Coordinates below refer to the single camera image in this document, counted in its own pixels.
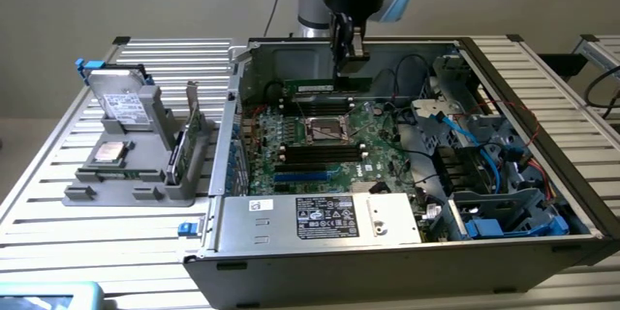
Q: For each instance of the open black PC case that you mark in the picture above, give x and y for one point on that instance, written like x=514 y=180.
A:
x=387 y=270

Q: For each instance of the green RAM stick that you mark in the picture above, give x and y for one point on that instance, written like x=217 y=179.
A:
x=310 y=87
x=122 y=175

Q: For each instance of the black box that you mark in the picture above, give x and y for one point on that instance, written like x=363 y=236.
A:
x=559 y=65

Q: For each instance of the blue case latch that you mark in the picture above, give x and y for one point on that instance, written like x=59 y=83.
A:
x=187 y=229

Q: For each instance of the CPU socket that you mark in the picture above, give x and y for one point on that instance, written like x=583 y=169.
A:
x=323 y=129

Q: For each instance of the black expansion slot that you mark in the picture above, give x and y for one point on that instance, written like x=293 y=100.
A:
x=302 y=168

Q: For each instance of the silver power supply unit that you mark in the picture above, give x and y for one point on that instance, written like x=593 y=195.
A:
x=281 y=226

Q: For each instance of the aluminium slat side table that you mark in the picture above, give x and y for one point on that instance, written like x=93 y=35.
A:
x=601 y=48

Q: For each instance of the grey parts rack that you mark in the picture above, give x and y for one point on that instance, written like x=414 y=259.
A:
x=146 y=186

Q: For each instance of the blue disk bay tray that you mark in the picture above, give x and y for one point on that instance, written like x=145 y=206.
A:
x=490 y=229

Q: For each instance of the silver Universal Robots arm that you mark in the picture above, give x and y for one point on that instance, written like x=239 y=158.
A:
x=313 y=1

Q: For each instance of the black RAM slot bank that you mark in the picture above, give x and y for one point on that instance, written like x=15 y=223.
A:
x=318 y=106
x=322 y=152

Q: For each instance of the teal plastic box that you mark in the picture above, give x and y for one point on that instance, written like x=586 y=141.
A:
x=49 y=297

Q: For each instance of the green motherboard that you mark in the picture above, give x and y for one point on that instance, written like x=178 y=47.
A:
x=369 y=157

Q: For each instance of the grey metal disk cage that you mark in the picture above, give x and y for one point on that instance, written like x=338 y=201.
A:
x=449 y=81

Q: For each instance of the blue expansion slot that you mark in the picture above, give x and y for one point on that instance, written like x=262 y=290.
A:
x=301 y=177

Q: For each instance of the silver hard disk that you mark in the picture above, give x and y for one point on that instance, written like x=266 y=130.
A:
x=122 y=99

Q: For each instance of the blue disk bracket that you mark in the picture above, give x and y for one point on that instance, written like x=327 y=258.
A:
x=82 y=68

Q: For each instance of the graphics card with metal bracket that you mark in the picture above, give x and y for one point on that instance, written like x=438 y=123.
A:
x=190 y=132

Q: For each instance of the silver CPU chip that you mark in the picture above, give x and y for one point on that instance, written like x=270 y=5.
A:
x=113 y=151

